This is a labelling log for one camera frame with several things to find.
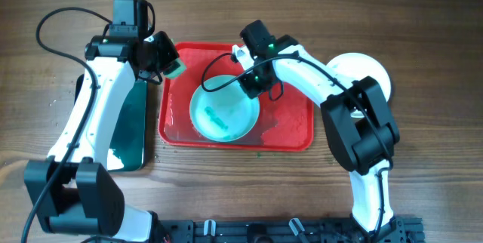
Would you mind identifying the green yellow sponge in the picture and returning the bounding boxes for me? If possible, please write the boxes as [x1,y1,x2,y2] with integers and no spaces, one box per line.
[163,58,186,79]

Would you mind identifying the light blue plate back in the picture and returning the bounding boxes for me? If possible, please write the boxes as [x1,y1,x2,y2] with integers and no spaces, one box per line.
[189,75,260,143]

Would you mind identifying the white plate front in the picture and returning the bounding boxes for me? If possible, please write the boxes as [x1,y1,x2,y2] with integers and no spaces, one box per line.
[326,52,392,102]

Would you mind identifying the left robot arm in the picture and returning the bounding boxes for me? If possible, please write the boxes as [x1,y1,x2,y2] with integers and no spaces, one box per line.
[21,32,182,242]

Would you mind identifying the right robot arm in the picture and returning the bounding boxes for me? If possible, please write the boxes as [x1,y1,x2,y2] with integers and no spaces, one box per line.
[233,32,400,242]

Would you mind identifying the red plastic tray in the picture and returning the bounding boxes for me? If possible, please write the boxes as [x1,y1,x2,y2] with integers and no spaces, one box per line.
[158,42,314,152]

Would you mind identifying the black water basin tray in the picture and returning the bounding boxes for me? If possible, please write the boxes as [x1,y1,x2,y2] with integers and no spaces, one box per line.
[73,72,148,172]

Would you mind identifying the right black cable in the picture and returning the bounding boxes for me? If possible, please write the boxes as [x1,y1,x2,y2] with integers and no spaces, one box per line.
[201,52,393,236]

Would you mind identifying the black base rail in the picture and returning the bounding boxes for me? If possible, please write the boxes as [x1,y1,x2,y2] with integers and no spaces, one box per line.
[161,217,426,243]

